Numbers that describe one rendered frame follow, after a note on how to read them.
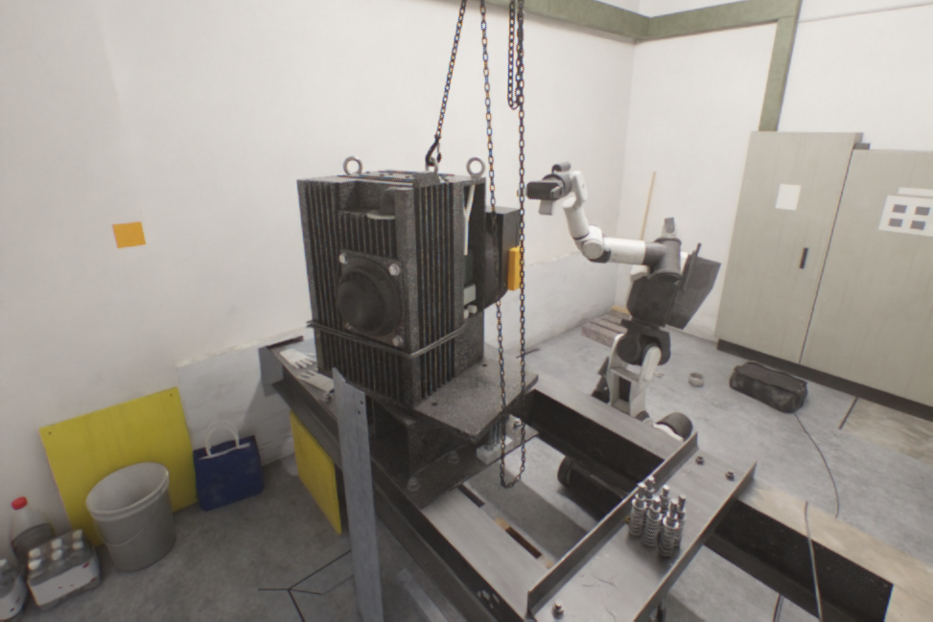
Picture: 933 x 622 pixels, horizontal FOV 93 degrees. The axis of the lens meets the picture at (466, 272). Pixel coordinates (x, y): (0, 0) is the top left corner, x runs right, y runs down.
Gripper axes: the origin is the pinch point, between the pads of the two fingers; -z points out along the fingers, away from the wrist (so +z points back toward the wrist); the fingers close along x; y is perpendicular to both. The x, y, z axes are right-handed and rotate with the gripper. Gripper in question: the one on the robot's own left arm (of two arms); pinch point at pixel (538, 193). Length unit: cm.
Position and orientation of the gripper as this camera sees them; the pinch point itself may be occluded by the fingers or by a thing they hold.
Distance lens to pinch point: 138.0
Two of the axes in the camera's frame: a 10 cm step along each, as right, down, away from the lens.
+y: 0.4, 9.5, 3.1
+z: 5.2, -2.9, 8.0
